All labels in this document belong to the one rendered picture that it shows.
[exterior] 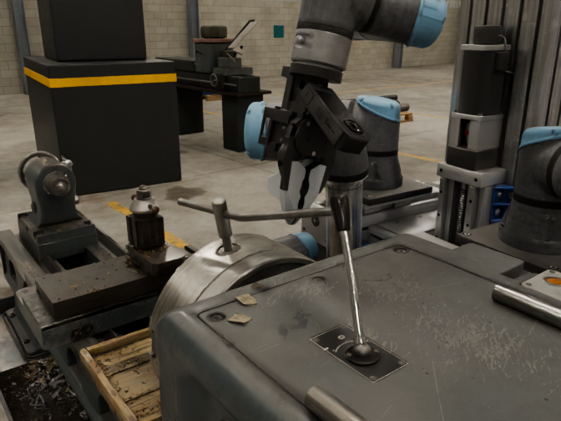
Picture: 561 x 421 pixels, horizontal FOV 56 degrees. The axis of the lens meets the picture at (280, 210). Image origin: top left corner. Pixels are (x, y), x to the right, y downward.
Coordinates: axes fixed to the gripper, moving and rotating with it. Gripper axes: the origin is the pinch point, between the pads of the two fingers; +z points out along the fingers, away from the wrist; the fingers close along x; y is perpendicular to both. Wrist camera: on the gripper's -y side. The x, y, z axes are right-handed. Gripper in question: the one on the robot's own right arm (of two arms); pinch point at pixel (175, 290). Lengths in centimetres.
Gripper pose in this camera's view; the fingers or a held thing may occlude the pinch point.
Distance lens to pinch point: 106.9
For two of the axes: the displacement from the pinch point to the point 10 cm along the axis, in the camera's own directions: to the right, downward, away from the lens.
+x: 0.0, -9.5, -3.2
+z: -8.1, 1.9, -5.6
